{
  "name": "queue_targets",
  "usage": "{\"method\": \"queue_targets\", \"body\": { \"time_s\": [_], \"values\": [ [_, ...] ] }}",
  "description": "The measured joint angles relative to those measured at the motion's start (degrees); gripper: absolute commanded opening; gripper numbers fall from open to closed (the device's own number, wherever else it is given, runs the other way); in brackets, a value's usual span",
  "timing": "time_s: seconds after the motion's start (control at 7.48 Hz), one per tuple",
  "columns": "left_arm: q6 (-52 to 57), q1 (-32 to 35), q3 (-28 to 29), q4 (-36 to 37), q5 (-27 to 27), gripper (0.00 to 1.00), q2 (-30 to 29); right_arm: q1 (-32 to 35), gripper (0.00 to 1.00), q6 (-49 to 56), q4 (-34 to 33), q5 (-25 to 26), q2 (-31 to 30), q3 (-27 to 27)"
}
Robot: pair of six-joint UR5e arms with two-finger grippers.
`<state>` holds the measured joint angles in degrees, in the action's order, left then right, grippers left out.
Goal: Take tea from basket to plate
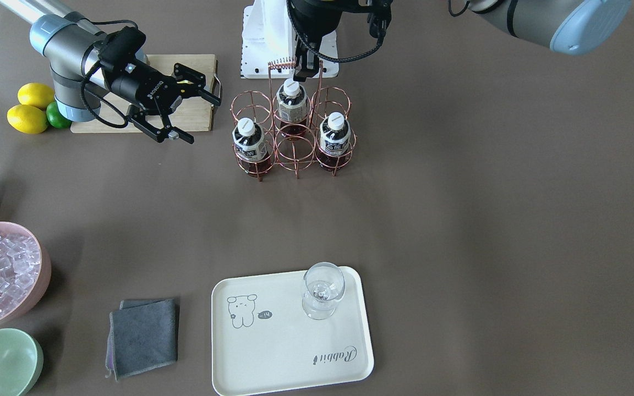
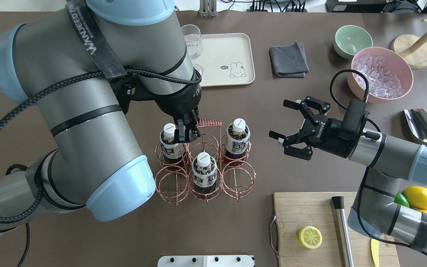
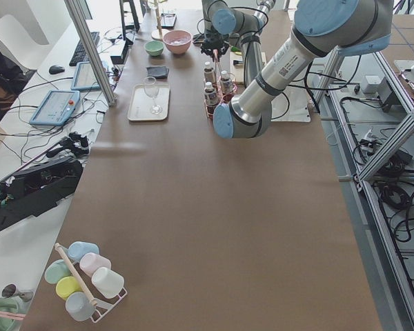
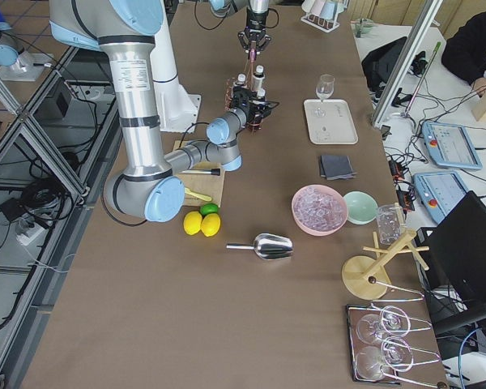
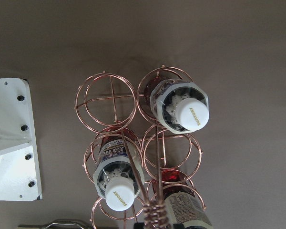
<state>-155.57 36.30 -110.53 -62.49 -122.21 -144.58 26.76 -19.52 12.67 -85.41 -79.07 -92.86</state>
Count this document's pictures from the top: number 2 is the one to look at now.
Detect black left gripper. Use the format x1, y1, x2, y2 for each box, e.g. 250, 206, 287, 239
110, 68, 202, 144

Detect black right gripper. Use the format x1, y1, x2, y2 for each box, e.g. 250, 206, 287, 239
268, 96, 369, 161

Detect tea bottle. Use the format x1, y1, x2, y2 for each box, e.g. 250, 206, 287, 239
191, 152, 218, 198
223, 118, 251, 164
159, 123, 182, 164

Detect copper wire bottle basket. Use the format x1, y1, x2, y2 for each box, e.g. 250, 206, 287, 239
155, 118, 256, 204

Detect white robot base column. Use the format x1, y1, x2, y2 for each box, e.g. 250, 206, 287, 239
157, 254, 255, 267

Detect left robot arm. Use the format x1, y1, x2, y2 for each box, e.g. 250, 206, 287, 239
0, 0, 201, 236

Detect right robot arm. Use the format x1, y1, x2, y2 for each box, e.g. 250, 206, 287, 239
269, 96, 427, 255

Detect tea bottle front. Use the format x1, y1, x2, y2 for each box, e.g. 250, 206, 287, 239
223, 118, 251, 164

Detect grey folded cloth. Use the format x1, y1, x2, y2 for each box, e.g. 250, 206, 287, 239
268, 41, 310, 78

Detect steel muddler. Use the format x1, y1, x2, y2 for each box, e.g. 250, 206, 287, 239
331, 196, 355, 267

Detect wooden cutting board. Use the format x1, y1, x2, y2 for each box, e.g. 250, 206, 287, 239
270, 191, 400, 267

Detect cream tray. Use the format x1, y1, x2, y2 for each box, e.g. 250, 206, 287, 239
195, 33, 255, 88

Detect wine glass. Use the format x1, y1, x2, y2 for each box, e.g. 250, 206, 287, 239
181, 24, 204, 75

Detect pink bowl with ice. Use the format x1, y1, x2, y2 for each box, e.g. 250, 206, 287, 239
351, 47, 414, 103

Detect green bowl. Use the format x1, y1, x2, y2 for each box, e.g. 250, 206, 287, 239
333, 25, 373, 59

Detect half lemon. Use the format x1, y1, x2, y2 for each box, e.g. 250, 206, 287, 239
298, 226, 322, 250

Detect green lime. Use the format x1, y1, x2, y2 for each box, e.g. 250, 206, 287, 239
394, 192, 410, 208

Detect yellow knife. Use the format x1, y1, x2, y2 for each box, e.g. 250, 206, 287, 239
370, 238, 381, 267

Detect wooden stand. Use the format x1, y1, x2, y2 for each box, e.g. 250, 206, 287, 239
390, 19, 427, 69

